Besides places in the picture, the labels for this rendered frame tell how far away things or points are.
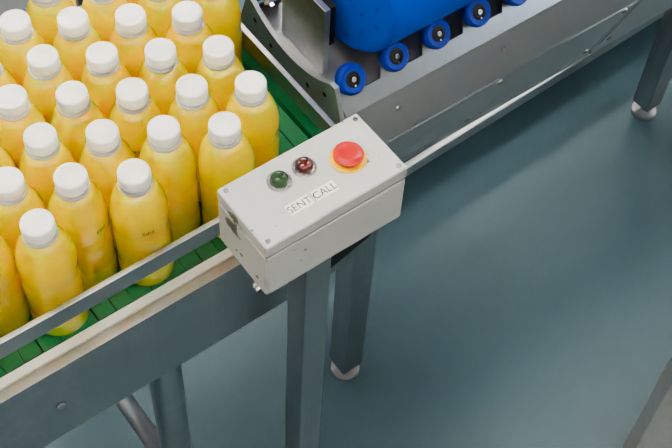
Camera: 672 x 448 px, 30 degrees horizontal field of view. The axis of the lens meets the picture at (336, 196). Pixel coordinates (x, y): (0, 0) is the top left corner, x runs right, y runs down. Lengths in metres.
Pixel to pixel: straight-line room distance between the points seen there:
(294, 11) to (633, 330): 1.23
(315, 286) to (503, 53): 0.51
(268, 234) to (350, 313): 0.92
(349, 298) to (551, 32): 0.63
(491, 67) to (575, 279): 0.93
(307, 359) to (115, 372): 0.28
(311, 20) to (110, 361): 0.53
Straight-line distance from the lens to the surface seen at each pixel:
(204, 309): 1.65
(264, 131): 1.56
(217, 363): 2.56
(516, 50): 1.92
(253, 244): 1.41
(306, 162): 1.44
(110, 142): 1.48
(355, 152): 1.45
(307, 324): 1.67
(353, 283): 2.21
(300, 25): 1.76
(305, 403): 1.88
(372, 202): 1.46
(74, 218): 1.48
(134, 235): 1.50
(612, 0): 2.04
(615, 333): 2.68
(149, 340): 1.63
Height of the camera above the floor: 2.25
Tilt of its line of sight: 54 degrees down
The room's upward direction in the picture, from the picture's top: 4 degrees clockwise
